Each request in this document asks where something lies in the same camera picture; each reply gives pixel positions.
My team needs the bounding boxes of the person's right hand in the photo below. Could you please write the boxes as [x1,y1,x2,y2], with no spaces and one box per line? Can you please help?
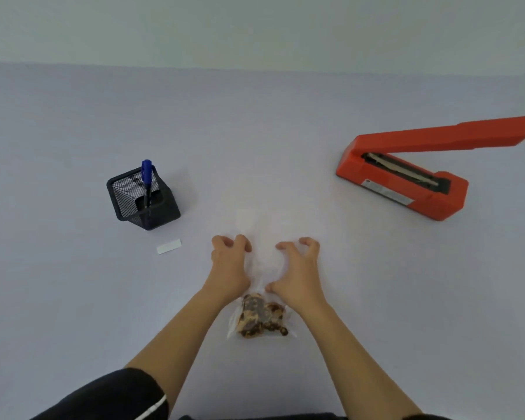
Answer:
[265,237,330,307]

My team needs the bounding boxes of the person's left hand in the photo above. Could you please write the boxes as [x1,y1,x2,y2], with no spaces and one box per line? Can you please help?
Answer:
[200,234,253,299]

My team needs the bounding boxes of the clear plastic bag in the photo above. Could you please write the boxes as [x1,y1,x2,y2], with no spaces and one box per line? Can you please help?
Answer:
[227,209,299,340]

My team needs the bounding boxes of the person's right forearm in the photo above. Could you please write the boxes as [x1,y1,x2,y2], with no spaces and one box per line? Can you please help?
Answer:
[291,298,424,420]

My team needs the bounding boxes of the person's left forearm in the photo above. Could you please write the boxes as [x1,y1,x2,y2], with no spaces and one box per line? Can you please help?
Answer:
[125,285,251,420]

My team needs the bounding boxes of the brown dried snack mix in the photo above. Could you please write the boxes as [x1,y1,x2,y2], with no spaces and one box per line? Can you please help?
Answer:
[237,293,290,340]

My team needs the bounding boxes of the black mesh pen holder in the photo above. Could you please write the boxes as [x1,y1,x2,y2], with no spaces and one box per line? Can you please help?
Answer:
[106,165,181,231]

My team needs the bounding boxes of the blue pen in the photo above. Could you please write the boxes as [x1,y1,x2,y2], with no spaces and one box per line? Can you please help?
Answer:
[141,159,153,209]

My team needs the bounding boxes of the red heat sealer machine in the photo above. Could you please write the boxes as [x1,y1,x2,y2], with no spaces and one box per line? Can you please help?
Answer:
[335,115,525,222]

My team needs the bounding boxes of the black sleeve with white stripe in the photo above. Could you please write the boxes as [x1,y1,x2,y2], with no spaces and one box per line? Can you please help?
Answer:
[28,367,170,420]

